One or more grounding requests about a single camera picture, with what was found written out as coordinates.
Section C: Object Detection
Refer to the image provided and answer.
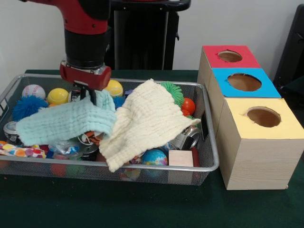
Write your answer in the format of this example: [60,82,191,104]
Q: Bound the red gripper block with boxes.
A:
[59,61,112,106]

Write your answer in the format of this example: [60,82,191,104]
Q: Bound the mint green waffle cloth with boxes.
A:
[16,90,118,147]

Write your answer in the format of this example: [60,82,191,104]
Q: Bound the cream yellow waffle cloth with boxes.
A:
[99,79,201,172]

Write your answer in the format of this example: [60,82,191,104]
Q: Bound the clear mesh bin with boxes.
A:
[0,74,220,186]

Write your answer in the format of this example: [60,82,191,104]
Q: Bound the wooden box with three holes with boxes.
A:
[197,46,304,190]

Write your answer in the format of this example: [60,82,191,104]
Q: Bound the yellow tennis ball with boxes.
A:
[105,79,124,97]

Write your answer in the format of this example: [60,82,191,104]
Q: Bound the smooth yellow ball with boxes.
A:
[47,88,70,106]

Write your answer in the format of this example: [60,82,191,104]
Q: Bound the white baseball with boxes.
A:
[22,84,46,99]

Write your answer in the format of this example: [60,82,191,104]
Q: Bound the blue fuzzy ball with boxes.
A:
[12,95,49,122]

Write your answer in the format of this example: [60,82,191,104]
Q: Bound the silver drink can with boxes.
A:
[3,121,24,143]

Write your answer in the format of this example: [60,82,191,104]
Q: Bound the green spiky ball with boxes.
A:
[161,82,184,107]

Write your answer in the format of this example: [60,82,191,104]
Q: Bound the colourful polka dot fabric toy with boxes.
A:
[0,141,48,158]

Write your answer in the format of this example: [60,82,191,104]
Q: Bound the blue globe ball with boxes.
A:
[141,149,168,166]

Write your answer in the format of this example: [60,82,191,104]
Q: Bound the red ball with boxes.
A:
[181,98,196,116]

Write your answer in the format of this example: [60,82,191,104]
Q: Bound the silver black metal can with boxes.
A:
[170,126,202,150]

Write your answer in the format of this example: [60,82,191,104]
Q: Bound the pale wooden cube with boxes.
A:
[169,150,194,167]

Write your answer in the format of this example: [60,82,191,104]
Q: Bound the dark green table cloth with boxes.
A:
[0,69,304,228]

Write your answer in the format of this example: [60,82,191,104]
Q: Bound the black equipment stand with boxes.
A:
[275,4,304,93]

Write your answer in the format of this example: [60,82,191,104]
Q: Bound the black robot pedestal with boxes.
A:
[109,0,191,71]

